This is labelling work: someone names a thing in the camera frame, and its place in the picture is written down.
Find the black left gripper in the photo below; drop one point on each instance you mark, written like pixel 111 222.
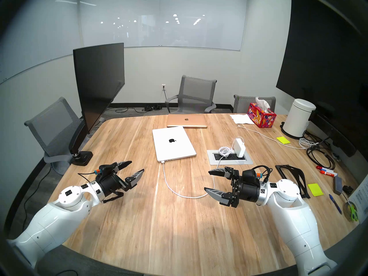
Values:
pixel 112 183

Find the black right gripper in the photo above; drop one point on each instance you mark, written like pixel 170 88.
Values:
pixel 247 189

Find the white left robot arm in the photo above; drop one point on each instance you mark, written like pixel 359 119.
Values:
pixel 72 205

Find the silver closed MacBook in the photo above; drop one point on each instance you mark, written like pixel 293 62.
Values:
pixel 172 143

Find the gold closed MacBook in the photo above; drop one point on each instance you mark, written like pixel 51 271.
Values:
pixel 187 120

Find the grey table outlet box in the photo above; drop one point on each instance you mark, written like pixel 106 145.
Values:
pixel 230 161

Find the white power adapter brick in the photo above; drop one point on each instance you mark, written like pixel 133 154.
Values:
pixel 238 148

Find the black laptop stand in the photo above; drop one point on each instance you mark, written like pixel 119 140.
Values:
pixel 287 167

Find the white paper napkin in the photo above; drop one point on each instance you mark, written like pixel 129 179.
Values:
pixel 241 118

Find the yellow sticky note pad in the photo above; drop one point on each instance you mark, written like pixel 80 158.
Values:
pixel 315 189
pixel 283 140

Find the floral red tissue box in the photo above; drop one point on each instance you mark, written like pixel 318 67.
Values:
pixel 261 117

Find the grey mesh office chair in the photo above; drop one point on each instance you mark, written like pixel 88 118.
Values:
pixel 54 126
pixel 243 103
pixel 197 91

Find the black curved desktop monitor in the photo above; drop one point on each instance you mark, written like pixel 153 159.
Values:
pixel 97 82

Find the white cylindrical bin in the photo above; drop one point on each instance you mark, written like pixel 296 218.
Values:
pixel 297 120

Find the red cap whiteboard marker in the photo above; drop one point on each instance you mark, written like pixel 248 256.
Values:
pixel 325 169
pixel 329 173

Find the blue pen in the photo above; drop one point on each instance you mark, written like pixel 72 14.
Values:
pixel 335 203

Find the grey whiteboard eraser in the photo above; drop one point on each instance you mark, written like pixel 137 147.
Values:
pixel 337 186

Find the small black clip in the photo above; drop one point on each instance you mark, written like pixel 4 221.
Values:
pixel 348 189

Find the black video bar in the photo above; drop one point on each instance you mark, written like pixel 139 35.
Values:
pixel 342 140

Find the white printed paper sheet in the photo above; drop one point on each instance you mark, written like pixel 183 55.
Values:
pixel 362 196

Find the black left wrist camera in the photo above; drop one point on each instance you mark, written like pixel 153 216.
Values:
pixel 106 169

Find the glass wall whiteboard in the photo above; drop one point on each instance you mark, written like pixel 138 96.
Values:
pixel 161 19
pixel 37 34

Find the large black wall television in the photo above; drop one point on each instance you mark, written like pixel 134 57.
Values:
pixel 322 62

